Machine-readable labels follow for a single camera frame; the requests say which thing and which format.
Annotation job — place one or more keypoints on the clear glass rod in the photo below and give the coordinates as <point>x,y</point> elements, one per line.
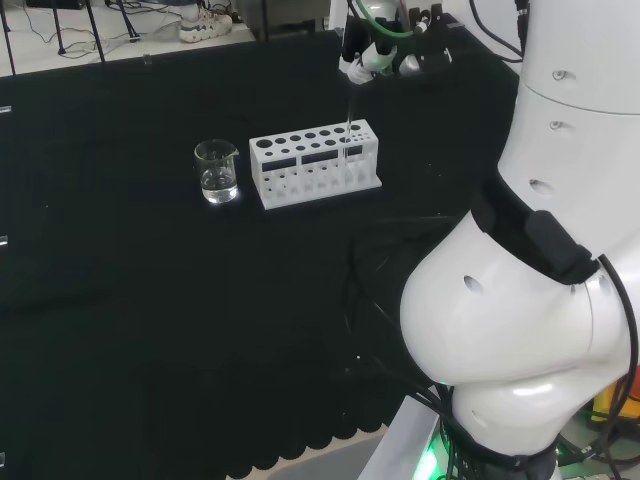
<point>349,120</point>

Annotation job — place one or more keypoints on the black tripod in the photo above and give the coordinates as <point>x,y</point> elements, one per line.
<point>95,35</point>
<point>129,22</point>

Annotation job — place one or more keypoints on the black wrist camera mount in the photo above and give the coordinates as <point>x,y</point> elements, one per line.
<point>435,45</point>

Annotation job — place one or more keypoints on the yellow stop button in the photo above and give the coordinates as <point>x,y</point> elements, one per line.
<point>612,400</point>

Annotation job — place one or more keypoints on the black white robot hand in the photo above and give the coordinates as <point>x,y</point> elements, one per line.
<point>372,57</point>

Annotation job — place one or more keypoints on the black bench cloth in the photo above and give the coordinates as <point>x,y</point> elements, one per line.
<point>150,300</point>

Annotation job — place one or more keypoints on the white test tube rack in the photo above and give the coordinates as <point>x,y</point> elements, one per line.
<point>305,170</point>

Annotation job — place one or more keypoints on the person's foot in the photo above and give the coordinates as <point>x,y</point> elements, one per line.
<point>205,22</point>

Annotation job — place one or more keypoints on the clear glass beaker with water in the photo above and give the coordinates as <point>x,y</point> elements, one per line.
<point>216,175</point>

